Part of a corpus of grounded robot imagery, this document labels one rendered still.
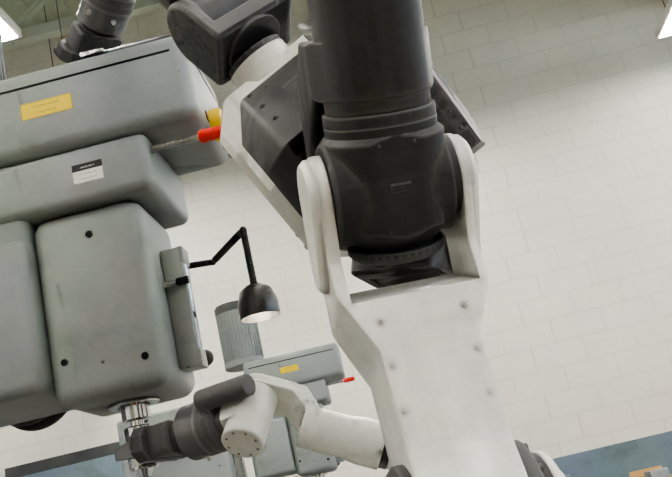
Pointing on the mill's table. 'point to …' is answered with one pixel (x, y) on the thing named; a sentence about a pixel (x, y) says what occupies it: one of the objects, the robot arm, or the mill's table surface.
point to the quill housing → (108, 309)
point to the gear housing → (93, 184)
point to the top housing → (110, 106)
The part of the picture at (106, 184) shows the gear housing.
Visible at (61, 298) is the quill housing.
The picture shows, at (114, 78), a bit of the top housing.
